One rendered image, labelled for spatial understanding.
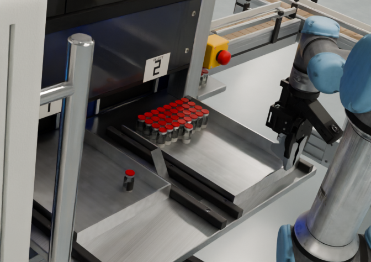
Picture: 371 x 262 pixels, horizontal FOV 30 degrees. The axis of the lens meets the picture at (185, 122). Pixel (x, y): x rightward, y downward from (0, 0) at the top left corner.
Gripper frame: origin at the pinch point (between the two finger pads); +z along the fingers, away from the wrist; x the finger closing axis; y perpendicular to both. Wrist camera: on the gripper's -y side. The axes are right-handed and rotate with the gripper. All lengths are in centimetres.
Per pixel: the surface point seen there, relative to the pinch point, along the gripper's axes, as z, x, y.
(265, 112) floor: 92, -173, 103
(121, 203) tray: 3.4, 37.7, 16.6
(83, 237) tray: 2, 52, 12
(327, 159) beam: 45, -85, 25
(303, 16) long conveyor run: -1, -85, 51
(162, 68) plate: -9.4, 4.6, 37.9
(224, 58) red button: -8.5, -16.7, 34.8
